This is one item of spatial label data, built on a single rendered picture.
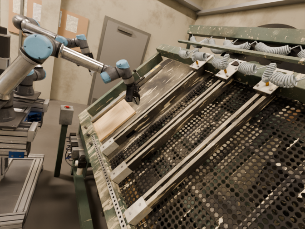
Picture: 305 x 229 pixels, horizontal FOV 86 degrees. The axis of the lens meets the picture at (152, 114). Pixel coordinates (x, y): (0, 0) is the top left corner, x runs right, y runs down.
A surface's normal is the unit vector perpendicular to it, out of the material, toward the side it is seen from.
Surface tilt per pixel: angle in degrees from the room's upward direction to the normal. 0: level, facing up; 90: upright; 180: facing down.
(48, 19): 90
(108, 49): 90
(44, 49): 83
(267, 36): 90
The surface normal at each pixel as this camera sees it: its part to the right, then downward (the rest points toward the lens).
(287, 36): -0.83, -0.09
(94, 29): 0.35, 0.43
